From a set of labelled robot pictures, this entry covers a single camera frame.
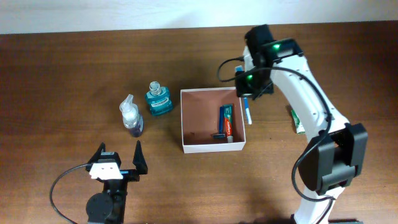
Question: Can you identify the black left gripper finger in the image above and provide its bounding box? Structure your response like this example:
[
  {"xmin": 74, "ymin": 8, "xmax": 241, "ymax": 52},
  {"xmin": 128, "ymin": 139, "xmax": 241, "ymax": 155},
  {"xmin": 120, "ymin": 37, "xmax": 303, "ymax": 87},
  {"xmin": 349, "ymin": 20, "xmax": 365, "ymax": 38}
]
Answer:
[
  {"xmin": 88, "ymin": 142, "xmax": 106, "ymax": 164},
  {"xmin": 132, "ymin": 141, "xmax": 148, "ymax": 175}
]

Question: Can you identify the blue white toothbrush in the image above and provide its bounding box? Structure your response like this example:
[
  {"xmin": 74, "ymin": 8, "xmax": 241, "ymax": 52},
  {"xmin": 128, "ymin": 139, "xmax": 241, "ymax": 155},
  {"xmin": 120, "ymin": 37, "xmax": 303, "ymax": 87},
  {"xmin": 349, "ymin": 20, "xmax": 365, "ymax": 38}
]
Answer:
[{"xmin": 234, "ymin": 65, "xmax": 252, "ymax": 125}]

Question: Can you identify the clear foam pump bottle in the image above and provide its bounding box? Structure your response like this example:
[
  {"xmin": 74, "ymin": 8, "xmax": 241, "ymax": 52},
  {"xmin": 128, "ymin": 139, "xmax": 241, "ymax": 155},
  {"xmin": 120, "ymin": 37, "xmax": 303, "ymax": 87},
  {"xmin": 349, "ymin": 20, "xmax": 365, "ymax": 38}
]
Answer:
[{"xmin": 119, "ymin": 94, "xmax": 144, "ymax": 138}]

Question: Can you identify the pink cardboard box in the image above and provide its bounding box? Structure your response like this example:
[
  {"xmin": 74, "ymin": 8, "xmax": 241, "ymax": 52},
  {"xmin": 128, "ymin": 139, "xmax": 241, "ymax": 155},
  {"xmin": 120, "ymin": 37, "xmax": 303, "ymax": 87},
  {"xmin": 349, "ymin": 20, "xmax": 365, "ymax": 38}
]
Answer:
[{"xmin": 180, "ymin": 87, "xmax": 246, "ymax": 154}]

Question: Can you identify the green white tissue packet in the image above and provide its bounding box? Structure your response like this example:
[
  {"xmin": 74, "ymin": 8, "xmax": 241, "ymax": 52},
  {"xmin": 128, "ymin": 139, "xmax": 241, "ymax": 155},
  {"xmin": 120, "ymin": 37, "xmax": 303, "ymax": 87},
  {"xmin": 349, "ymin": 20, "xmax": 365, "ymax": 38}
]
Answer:
[{"xmin": 291, "ymin": 109, "xmax": 305, "ymax": 134}]

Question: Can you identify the blue disposable razor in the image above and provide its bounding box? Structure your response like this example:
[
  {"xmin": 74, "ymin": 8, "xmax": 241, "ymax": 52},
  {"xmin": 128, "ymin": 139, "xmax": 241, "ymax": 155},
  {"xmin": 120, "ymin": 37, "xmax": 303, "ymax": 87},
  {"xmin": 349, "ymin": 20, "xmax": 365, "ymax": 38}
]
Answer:
[{"xmin": 212, "ymin": 106, "xmax": 226, "ymax": 139}]

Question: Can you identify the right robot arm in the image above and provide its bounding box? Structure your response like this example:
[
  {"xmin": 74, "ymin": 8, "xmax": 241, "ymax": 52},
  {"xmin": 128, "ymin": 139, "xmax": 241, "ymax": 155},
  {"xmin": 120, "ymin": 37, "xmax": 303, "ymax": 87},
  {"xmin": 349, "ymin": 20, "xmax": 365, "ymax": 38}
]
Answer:
[{"xmin": 162, "ymin": 25, "xmax": 368, "ymax": 223}]

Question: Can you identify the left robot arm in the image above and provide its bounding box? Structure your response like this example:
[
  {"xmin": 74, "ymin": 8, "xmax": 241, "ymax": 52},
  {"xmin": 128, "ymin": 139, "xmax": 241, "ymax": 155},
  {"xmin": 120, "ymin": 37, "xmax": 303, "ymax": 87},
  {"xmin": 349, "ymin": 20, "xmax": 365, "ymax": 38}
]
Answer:
[{"xmin": 86, "ymin": 141, "xmax": 148, "ymax": 224}]

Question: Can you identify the red green toothpaste tube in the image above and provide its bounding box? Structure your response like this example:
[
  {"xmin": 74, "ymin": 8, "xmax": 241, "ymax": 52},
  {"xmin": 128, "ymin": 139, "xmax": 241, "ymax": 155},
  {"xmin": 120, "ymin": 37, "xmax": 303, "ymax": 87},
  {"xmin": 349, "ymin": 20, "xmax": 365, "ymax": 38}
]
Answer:
[{"xmin": 223, "ymin": 104, "xmax": 233, "ymax": 143}]

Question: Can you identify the teal Listerine mouthwash bottle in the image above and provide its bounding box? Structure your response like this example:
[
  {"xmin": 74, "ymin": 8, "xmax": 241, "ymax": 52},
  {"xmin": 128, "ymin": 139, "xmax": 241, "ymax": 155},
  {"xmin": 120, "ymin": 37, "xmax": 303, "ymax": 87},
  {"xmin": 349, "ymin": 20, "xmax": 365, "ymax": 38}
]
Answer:
[{"xmin": 145, "ymin": 81, "xmax": 174, "ymax": 116}]

